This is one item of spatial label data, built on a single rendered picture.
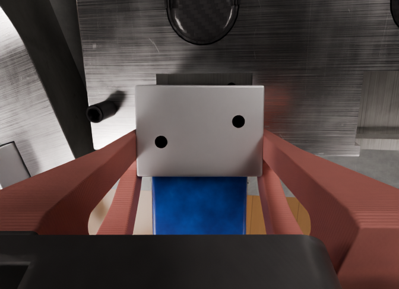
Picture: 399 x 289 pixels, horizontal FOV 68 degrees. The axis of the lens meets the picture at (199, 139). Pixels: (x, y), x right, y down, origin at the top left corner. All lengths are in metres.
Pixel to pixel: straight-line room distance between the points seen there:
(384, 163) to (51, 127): 0.27
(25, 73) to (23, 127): 0.04
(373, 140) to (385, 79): 0.04
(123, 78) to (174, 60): 0.03
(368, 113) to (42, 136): 0.23
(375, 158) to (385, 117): 0.08
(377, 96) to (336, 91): 0.04
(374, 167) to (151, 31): 0.21
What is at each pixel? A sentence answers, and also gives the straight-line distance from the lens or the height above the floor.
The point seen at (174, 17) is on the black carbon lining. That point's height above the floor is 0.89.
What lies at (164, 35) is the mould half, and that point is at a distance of 0.17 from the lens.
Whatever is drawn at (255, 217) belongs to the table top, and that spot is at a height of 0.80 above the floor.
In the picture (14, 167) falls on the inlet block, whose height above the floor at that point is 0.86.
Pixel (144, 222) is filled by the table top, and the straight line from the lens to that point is 0.32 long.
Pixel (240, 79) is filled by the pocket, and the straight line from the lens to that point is 0.19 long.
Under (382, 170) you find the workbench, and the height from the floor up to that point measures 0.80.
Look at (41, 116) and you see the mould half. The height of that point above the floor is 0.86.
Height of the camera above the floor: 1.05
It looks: 73 degrees down
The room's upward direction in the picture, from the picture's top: 152 degrees counter-clockwise
